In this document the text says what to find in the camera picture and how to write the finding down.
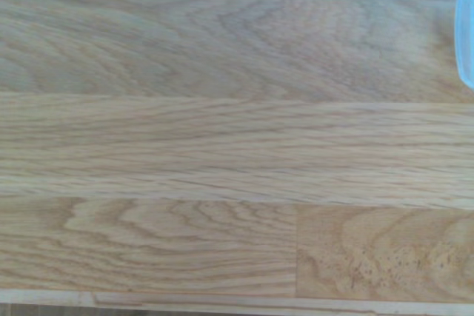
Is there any clear lid with teal rim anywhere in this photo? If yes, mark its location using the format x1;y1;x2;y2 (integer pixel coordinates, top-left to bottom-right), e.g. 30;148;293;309
454;0;474;91

